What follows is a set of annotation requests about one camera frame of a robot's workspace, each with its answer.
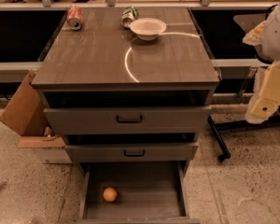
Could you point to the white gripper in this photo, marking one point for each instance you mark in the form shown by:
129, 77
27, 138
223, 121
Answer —
277, 36

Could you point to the orange fruit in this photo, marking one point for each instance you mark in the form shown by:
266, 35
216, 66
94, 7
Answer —
110, 195

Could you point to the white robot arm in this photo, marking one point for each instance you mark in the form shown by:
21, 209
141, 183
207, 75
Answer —
270, 42

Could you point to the grey top drawer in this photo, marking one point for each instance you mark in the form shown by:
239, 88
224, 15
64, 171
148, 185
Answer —
124, 120

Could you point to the grey drawer cabinet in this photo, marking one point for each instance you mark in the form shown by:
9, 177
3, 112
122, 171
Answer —
106, 65

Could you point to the grey middle drawer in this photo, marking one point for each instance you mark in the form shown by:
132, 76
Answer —
132, 152

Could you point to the grey open bottom drawer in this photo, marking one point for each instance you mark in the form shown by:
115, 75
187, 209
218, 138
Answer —
148, 193

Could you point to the black rolling stand table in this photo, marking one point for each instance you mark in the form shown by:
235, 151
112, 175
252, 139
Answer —
239, 25

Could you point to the white bowl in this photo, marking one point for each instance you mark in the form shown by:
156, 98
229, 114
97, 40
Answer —
148, 28

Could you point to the green soda can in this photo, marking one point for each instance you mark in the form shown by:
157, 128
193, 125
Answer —
129, 15

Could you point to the red soda can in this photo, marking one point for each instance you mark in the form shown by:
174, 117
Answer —
74, 18

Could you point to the brown cardboard box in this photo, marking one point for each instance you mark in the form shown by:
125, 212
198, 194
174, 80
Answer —
24, 115

